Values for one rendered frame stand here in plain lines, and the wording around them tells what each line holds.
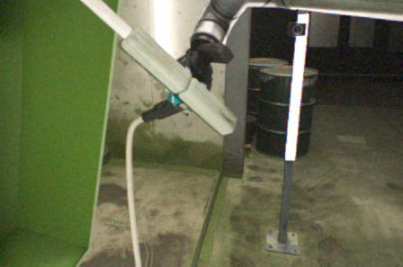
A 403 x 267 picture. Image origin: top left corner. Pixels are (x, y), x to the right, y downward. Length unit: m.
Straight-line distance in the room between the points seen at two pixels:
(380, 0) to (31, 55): 1.10
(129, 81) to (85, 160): 1.68
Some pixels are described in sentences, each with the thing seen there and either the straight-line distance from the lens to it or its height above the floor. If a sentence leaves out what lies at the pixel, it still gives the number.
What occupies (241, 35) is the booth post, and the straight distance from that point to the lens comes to 2.64.
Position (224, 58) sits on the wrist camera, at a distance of 0.72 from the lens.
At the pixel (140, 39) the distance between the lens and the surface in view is 0.62.
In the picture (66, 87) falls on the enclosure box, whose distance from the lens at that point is 1.28.
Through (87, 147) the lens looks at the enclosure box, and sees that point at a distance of 1.32.
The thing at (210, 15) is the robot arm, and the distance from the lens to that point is 0.87.
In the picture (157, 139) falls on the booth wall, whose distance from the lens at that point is 3.01.
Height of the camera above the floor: 1.43
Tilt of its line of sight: 17 degrees down
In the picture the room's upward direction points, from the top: straight up
